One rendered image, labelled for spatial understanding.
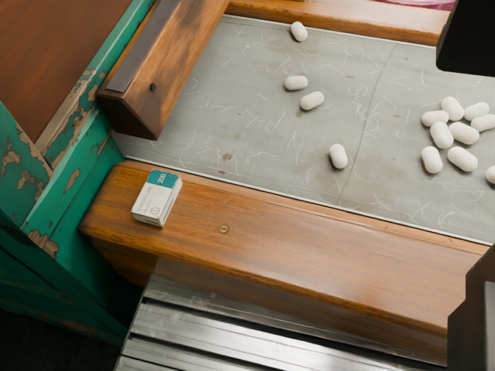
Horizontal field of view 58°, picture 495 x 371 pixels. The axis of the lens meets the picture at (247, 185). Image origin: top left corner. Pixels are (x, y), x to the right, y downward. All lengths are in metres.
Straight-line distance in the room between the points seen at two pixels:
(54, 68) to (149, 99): 0.11
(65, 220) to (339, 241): 0.30
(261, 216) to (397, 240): 0.15
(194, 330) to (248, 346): 0.07
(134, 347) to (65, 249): 0.14
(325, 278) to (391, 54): 0.37
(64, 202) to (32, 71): 0.14
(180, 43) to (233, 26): 0.18
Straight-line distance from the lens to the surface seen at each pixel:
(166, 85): 0.56
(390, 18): 0.73
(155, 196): 0.51
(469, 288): 0.17
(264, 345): 0.55
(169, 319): 0.58
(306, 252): 0.49
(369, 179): 0.57
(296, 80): 0.64
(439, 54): 0.25
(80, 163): 0.53
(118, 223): 0.53
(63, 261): 0.56
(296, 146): 0.59
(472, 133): 0.62
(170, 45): 0.58
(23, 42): 0.46
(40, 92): 0.48
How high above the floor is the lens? 1.21
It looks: 58 degrees down
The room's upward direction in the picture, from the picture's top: 7 degrees counter-clockwise
